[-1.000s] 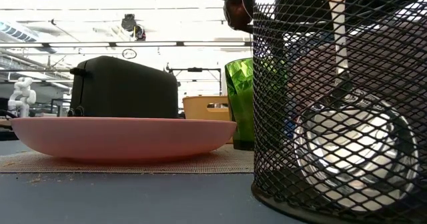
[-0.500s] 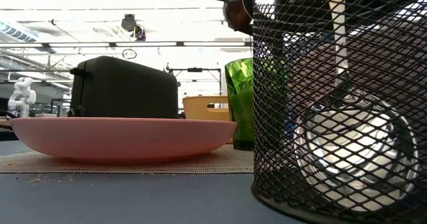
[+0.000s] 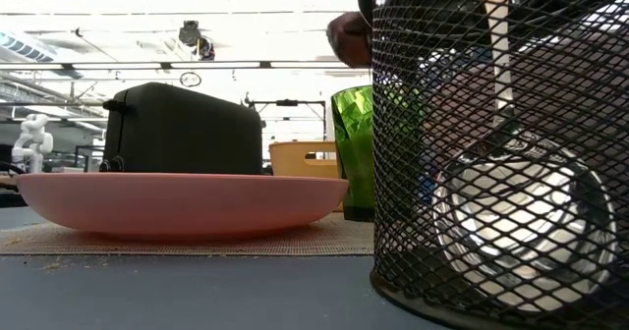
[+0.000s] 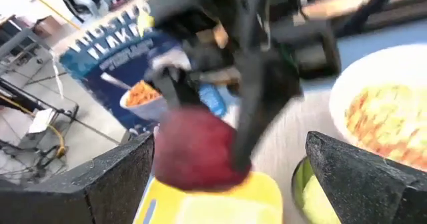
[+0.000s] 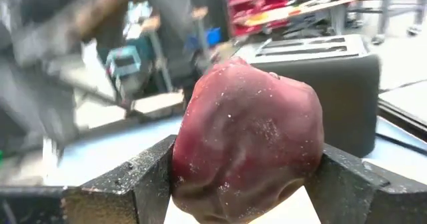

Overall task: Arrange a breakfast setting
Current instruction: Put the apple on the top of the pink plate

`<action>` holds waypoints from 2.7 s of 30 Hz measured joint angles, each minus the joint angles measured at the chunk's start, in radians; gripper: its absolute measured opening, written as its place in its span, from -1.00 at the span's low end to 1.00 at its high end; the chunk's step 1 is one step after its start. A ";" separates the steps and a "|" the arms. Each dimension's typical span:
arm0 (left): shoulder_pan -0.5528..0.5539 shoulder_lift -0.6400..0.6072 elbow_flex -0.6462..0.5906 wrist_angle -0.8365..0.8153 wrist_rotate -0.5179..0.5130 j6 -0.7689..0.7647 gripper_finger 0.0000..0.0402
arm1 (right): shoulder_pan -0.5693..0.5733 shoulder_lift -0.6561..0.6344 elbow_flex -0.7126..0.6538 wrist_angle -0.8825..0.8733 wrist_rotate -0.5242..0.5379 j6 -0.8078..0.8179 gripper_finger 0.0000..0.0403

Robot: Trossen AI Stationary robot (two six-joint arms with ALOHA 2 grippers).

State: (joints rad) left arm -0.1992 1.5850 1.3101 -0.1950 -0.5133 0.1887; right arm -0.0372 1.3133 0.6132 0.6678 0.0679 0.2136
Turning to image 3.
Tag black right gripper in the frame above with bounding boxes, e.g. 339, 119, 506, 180
373, 0, 487, 76

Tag orange-handled metal spoon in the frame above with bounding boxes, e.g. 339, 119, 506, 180
431, 0, 618, 314

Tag black ceiling fixture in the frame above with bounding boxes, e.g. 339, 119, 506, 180
177, 20, 216, 62

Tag green glass cup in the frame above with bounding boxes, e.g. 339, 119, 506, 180
329, 84, 424, 222

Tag orange plastic tray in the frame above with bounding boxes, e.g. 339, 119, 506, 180
268, 140, 345, 212

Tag black two-slot toaster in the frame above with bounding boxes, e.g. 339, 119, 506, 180
99, 82, 264, 176

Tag long ceiling light bar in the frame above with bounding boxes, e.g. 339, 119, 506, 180
0, 60, 370, 71

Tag pink plate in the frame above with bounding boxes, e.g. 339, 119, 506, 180
16, 172, 350, 238

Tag black mesh cup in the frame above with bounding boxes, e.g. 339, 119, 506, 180
356, 0, 629, 330

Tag beige woven placemat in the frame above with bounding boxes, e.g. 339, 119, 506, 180
0, 211, 375, 256

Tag black metal rig frame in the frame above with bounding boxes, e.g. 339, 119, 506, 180
244, 97, 328, 142

